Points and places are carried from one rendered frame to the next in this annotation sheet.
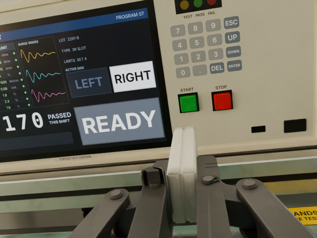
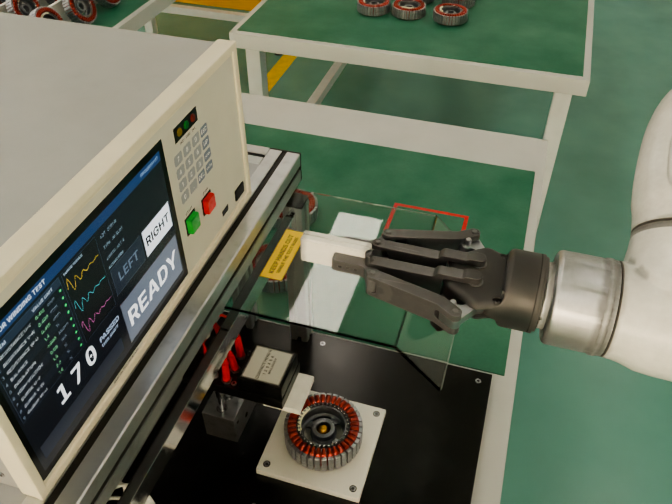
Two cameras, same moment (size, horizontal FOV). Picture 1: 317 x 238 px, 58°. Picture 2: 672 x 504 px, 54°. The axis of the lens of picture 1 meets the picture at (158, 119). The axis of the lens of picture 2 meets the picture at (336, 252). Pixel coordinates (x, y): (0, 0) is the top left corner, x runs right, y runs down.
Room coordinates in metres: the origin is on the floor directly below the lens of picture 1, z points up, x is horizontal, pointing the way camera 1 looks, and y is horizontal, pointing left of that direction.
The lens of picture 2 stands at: (0.09, 0.48, 1.62)
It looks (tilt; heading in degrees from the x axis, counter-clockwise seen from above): 42 degrees down; 278
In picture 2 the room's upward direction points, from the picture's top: straight up
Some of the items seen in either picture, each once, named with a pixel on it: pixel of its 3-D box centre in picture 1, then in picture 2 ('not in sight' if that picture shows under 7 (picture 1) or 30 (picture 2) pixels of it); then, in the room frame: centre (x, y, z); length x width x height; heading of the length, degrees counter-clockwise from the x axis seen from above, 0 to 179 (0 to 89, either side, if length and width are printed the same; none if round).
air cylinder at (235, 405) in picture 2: not in sight; (230, 406); (0.33, -0.08, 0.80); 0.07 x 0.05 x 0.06; 81
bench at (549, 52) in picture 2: not in sight; (441, 46); (0.03, -2.31, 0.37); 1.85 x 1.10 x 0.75; 81
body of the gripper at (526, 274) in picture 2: not in sight; (494, 284); (0.01, 0.01, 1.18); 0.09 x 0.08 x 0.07; 171
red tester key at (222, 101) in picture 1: (222, 100); (207, 203); (0.31, -0.07, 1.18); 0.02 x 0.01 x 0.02; 81
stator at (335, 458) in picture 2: not in sight; (323, 430); (0.19, -0.05, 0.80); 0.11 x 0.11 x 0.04
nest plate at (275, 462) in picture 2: not in sight; (323, 440); (0.19, -0.05, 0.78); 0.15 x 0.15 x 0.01; 81
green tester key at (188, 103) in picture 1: (188, 103); (191, 222); (0.32, -0.04, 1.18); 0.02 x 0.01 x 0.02; 81
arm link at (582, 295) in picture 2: not in sight; (574, 301); (-0.07, 0.02, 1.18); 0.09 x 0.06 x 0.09; 81
